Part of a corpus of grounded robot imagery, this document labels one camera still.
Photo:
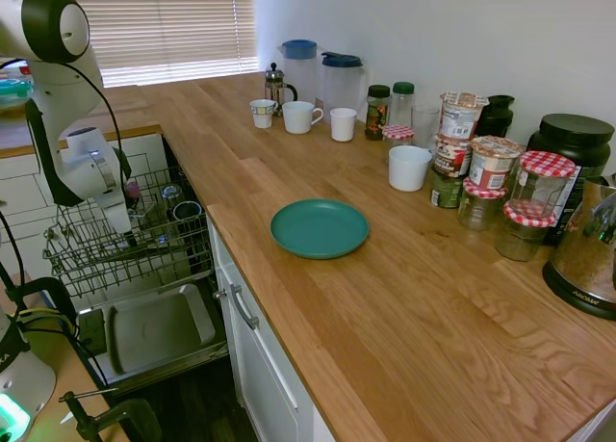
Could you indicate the large black plastic tub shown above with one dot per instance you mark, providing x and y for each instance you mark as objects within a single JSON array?
[{"x": 577, "y": 138}]

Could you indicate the clear glass in rack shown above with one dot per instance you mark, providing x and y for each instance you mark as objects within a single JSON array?
[{"x": 170, "y": 195}]

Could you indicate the open steel dishwasher door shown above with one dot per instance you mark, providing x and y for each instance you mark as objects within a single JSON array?
[{"x": 159, "y": 326}]

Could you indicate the red oatmeal cup foil lid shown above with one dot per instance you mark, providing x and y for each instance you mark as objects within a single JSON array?
[{"x": 491, "y": 163}]

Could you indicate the tall jar red checkered lid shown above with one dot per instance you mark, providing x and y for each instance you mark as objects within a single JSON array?
[{"x": 541, "y": 187}]

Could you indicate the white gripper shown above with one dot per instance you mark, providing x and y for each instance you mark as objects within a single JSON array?
[{"x": 115, "y": 211}]

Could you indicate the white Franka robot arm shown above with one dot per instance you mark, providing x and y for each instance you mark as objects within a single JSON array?
[{"x": 62, "y": 100}]

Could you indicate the dark mug in rack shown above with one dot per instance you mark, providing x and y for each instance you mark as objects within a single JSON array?
[{"x": 187, "y": 211}]

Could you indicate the glass jar red checkered lid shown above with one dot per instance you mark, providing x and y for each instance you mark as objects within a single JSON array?
[
  {"x": 479, "y": 208},
  {"x": 522, "y": 237}
]

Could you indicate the stainless steel electric kettle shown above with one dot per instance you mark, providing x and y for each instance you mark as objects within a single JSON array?
[{"x": 584, "y": 254}]

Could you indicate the white cabinet door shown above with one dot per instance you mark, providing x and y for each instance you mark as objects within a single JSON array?
[{"x": 264, "y": 374}]

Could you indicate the white cup with pattern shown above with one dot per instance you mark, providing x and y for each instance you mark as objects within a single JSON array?
[{"x": 262, "y": 114}]

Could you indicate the plain small white cup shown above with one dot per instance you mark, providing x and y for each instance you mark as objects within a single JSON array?
[{"x": 343, "y": 125}]

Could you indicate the small jar red checkered lid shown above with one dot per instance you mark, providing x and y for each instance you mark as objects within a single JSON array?
[{"x": 397, "y": 133}]

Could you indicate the brown red oatmeal cup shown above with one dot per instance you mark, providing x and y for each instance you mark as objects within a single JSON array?
[{"x": 451, "y": 155}]

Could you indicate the teal green plate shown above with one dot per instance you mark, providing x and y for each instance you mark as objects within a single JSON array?
[{"x": 320, "y": 227}]

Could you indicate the green tin can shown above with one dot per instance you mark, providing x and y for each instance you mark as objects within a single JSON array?
[{"x": 445, "y": 191}]

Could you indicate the food container green lid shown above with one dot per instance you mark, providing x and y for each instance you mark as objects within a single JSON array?
[{"x": 12, "y": 91}]

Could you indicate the white oatmeal cup foil lid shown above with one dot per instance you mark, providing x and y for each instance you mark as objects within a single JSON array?
[{"x": 461, "y": 117}]

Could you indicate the white container red latch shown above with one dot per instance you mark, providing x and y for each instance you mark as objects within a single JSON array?
[{"x": 21, "y": 66}]

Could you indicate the wide white cup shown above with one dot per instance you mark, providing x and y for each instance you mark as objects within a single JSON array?
[{"x": 409, "y": 170}]

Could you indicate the clear drinking glass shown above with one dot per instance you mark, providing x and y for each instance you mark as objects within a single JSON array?
[{"x": 426, "y": 124}]

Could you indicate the clear pitcher dark-blue lid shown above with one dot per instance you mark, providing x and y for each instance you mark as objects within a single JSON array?
[{"x": 341, "y": 85}]

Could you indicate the dark spice jar green lid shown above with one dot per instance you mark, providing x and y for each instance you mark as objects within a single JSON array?
[{"x": 377, "y": 112}]

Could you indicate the clear bottle green lid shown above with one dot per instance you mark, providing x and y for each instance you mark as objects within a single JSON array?
[{"x": 402, "y": 102}]

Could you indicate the black screw clamp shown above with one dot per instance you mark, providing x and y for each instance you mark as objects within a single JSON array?
[
  {"x": 60, "y": 293},
  {"x": 125, "y": 415}
]

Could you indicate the glass French press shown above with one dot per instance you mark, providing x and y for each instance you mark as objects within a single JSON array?
[{"x": 276, "y": 90}]

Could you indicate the clear pitcher light-blue lid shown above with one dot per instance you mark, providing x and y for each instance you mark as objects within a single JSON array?
[{"x": 298, "y": 71}]

